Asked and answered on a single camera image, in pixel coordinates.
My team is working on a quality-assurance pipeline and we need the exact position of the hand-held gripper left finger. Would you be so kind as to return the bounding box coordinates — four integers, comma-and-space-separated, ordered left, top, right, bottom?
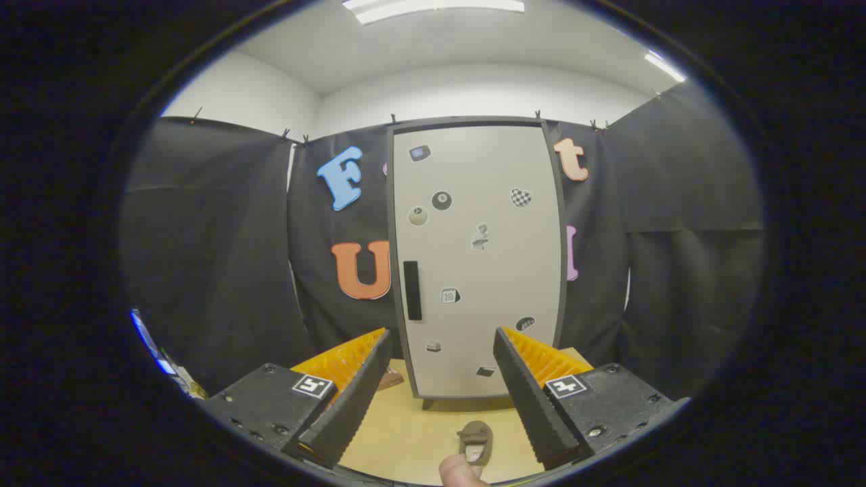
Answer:
203, 328, 393, 471

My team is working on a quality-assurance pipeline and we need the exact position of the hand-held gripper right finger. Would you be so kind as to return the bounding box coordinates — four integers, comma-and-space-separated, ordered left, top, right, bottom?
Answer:
493, 327, 677, 472

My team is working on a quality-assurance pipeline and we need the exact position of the brown plush shoe with bow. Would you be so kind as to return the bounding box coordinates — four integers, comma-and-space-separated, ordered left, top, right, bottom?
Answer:
457, 421, 495, 467

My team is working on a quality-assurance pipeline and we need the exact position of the light grey shoe cabinet door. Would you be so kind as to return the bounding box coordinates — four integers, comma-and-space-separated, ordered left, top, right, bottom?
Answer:
392, 124, 564, 400

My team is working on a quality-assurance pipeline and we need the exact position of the grey shoe cabinet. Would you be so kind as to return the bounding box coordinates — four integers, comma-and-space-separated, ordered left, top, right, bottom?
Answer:
386, 116, 570, 411

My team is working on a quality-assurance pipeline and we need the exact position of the white and blue clutter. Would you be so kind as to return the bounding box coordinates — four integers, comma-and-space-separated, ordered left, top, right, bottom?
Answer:
130, 309, 208, 400

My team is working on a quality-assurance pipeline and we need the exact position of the black backdrop cloth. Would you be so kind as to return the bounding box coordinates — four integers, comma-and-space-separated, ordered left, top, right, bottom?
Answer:
120, 80, 765, 400

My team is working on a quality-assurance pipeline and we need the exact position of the small ceiling light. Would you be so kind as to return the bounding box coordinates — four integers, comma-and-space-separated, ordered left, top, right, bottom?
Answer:
643, 51, 687, 83

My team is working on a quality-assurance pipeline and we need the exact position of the long ceiling light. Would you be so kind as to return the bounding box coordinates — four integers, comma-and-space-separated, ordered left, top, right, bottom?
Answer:
342, 0, 526, 26

